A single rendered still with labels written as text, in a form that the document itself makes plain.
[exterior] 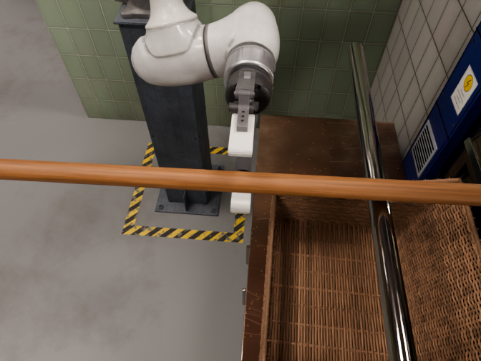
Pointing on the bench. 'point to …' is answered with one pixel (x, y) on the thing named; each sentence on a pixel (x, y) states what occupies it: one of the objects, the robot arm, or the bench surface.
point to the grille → (424, 148)
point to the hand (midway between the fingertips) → (240, 180)
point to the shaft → (243, 182)
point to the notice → (464, 89)
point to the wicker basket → (284, 203)
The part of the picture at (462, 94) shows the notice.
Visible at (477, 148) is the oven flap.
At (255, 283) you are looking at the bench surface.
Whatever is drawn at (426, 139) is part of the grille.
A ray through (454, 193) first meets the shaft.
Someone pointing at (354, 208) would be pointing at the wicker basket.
